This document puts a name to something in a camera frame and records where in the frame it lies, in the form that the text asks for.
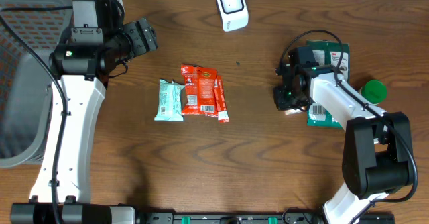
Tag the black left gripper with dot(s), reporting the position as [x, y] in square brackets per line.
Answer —
[145, 37]

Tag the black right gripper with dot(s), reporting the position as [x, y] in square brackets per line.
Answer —
[281, 104]

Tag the orange snack packet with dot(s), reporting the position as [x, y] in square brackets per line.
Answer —
[294, 111]

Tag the green white packet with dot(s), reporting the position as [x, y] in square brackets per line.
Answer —
[327, 53]

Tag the teal white snack packet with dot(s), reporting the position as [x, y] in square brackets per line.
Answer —
[170, 101]

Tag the red stick sachet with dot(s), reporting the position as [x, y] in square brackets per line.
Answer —
[220, 101]

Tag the green lid seasoning jar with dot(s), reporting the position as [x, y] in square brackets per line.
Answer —
[374, 91]

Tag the red snack packet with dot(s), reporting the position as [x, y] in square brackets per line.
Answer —
[200, 90]

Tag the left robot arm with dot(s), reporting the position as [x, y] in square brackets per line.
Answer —
[82, 67]

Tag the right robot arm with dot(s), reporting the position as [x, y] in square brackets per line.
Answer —
[377, 157]

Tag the white barcode scanner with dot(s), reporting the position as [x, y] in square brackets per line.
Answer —
[234, 14]

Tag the grey plastic mesh basket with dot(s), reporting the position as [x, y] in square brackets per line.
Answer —
[26, 92]

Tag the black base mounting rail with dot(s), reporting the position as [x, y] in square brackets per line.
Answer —
[292, 217]

